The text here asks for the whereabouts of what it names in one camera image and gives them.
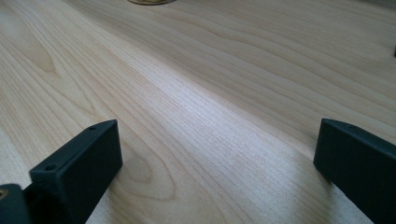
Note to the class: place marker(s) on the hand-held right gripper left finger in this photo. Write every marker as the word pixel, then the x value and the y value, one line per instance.
pixel 77 168

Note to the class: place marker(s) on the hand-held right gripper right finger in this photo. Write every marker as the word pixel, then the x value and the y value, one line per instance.
pixel 361 165

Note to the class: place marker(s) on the round tan dish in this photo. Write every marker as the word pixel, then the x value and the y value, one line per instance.
pixel 151 2

